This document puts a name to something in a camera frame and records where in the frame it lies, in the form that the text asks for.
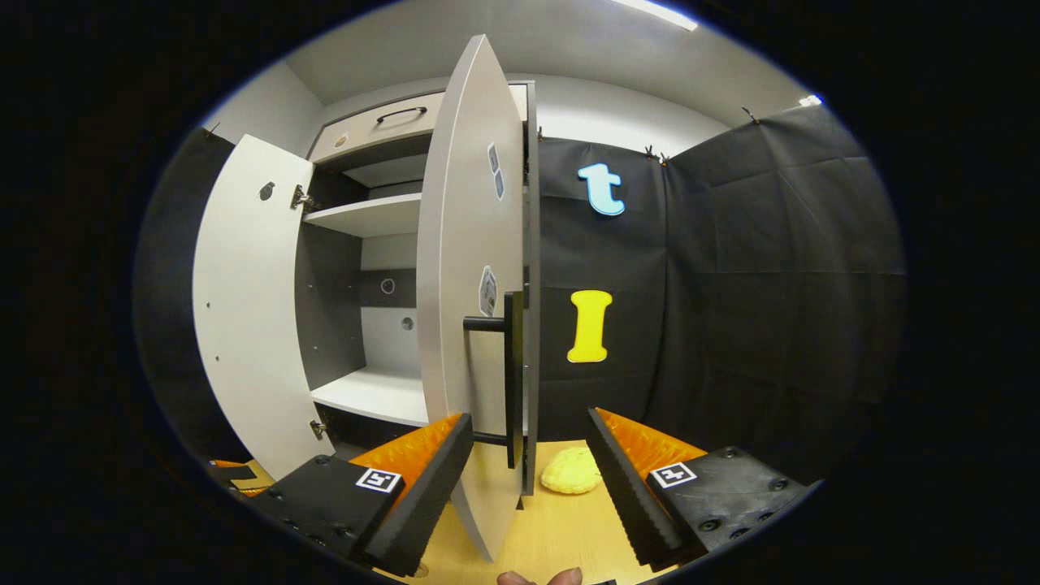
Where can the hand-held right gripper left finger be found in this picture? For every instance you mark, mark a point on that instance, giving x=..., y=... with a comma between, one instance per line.
x=426, y=496

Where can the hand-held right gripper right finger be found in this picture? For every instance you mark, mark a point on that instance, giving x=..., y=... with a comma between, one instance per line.
x=626, y=496

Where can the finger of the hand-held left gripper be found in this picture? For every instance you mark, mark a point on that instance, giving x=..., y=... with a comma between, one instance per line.
x=236, y=474

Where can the round wooden coaster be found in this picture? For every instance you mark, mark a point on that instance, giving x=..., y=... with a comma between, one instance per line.
x=420, y=570

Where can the white cabinet door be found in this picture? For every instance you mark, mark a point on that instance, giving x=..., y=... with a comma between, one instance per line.
x=455, y=244
x=252, y=325

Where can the metal door hinge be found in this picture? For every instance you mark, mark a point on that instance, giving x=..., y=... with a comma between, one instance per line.
x=302, y=199
x=318, y=429

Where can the white cabinet shelf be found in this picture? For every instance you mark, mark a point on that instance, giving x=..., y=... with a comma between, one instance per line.
x=366, y=215
x=374, y=394

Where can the white and grey cabinet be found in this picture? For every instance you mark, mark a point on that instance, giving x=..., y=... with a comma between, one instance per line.
x=329, y=325

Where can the white cabinet drawer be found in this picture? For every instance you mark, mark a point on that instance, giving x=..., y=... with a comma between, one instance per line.
x=366, y=134

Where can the yellow lumpy soft object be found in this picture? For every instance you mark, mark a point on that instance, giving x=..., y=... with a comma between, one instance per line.
x=571, y=471

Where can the black backdrop cloth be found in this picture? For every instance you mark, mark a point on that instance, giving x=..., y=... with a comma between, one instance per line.
x=772, y=309
x=166, y=309

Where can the small ceiling light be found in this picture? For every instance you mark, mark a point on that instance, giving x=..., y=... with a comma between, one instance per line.
x=811, y=100

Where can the long ceiling light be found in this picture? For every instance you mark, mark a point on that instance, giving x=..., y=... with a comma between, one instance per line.
x=658, y=14

